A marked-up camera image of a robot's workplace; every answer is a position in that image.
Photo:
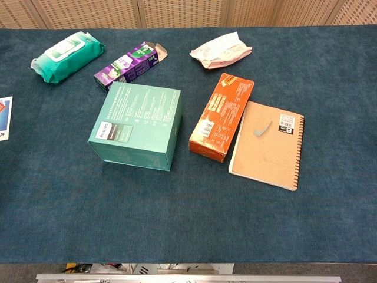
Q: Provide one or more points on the purple toothpaste box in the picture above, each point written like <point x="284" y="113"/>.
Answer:
<point x="126" y="66"/>

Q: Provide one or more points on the orange cardboard box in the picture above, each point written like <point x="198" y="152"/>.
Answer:
<point x="221" y="118"/>

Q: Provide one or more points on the beige woven folding screen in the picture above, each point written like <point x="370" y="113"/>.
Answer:
<point x="176" y="11"/>

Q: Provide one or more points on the brown spiral notebook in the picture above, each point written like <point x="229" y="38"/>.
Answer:
<point x="265" y="159"/>

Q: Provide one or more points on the aluminium rail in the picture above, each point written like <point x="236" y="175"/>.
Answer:
<point x="188" y="278"/>

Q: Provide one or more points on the dark blue table cloth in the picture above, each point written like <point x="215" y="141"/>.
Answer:
<point x="188" y="212"/>

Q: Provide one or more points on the teal Philips box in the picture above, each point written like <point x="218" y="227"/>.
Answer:
<point x="138" y="123"/>

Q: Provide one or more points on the blue white printed card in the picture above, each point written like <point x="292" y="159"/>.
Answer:
<point x="4" y="118"/>

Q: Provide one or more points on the green wet wipes pack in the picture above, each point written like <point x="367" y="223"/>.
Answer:
<point x="67" y="59"/>

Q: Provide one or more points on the pink white tissue pack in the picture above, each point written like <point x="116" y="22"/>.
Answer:
<point x="221" y="53"/>

